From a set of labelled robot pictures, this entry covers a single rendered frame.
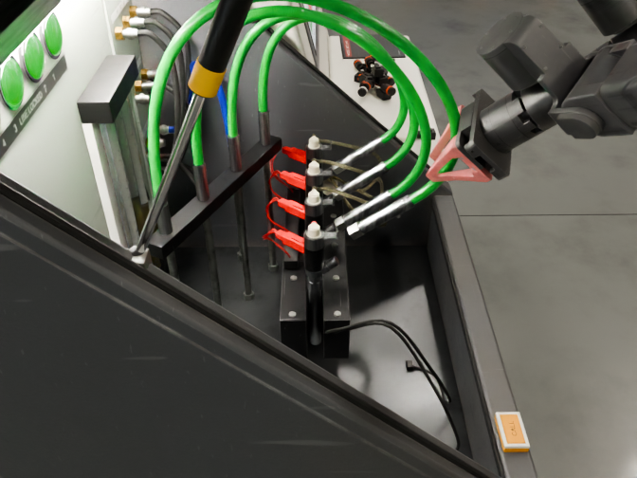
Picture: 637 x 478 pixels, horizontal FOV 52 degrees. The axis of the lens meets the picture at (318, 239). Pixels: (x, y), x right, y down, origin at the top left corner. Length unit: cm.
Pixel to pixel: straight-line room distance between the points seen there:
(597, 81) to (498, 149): 15
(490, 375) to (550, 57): 43
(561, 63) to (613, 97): 9
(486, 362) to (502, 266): 170
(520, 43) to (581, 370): 173
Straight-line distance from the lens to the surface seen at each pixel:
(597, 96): 66
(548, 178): 321
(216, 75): 42
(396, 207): 86
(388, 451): 64
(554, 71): 71
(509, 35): 70
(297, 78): 111
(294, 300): 96
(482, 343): 96
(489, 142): 77
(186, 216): 93
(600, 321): 250
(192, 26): 75
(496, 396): 90
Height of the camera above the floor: 163
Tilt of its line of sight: 38 degrees down
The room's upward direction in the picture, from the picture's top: straight up
